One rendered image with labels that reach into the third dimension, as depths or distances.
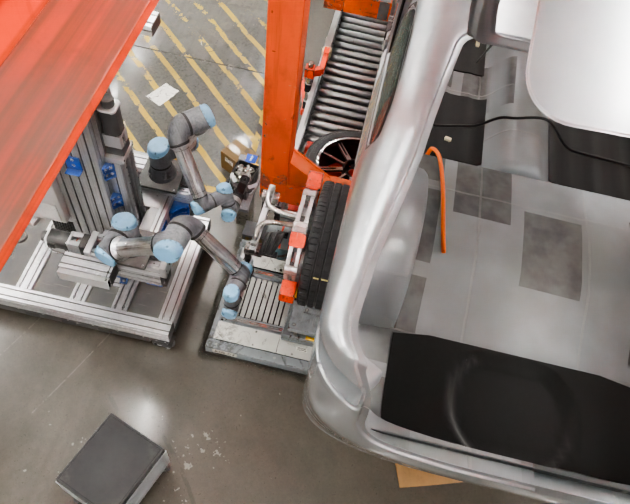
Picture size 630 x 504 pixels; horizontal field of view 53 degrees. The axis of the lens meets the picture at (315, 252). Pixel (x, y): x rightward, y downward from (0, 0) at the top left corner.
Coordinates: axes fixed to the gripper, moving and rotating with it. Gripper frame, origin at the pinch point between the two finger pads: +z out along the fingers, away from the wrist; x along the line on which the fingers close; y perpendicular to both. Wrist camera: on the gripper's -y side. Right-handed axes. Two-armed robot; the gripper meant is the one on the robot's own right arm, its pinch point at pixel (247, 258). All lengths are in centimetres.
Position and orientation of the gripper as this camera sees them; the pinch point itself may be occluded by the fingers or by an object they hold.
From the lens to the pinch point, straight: 319.8
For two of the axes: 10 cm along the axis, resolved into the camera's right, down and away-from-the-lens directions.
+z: 2.1, -8.1, 5.5
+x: -9.7, -2.3, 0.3
